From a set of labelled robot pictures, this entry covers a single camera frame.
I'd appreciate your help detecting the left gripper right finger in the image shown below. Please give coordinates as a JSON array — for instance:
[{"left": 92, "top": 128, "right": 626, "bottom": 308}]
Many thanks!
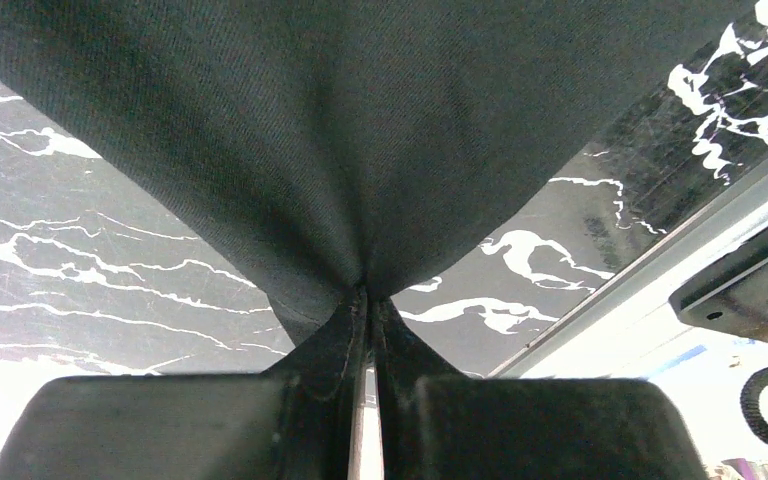
[{"left": 370, "top": 301, "right": 705, "bottom": 479}]

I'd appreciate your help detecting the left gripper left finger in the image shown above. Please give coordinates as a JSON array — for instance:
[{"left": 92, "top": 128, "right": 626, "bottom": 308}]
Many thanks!
[{"left": 0, "top": 289, "right": 367, "bottom": 479}]

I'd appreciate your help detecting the black printed t-shirt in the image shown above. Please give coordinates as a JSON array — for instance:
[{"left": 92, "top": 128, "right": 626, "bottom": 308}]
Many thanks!
[{"left": 0, "top": 1, "right": 754, "bottom": 342}]

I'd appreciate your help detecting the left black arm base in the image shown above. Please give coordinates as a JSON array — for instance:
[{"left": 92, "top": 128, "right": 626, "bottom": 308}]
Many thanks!
[{"left": 669, "top": 227, "right": 768, "bottom": 343}]

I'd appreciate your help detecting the black marble pattern mat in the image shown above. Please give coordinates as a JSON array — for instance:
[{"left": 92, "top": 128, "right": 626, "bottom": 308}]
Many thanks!
[{"left": 0, "top": 2, "right": 768, "bottom": 376}]

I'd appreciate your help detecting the aluminium rail frame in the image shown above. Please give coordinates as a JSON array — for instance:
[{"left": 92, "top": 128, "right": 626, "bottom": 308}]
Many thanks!
[{"left": 489, "top": 125, "right": 768, "bottom": 382}]

